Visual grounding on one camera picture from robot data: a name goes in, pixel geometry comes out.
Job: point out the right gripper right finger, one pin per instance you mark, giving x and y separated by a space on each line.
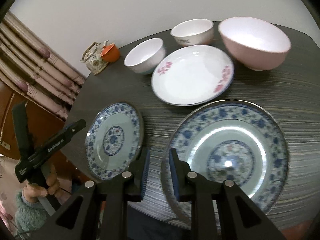
218 210

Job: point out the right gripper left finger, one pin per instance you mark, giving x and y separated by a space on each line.
99 211

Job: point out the small blue floral plate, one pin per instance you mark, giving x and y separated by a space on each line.
113 140

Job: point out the large blue floral plate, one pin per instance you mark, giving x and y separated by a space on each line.
235 140

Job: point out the white pink-flower plate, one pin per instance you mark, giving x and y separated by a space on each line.
192 75

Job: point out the white bowl blue base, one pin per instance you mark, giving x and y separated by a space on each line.
146 56

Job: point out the large pink bowl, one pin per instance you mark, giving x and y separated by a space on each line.
258 44

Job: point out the white bowl pink base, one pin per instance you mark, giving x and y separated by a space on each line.
193 32

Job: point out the left hand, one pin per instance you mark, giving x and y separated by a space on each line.
31 192

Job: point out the beige patterned curtain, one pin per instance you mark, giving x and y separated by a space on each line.
32 69

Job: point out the floral ceramic teapot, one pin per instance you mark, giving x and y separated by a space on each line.
92 59

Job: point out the orange lidded cup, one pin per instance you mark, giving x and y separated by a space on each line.
110 53

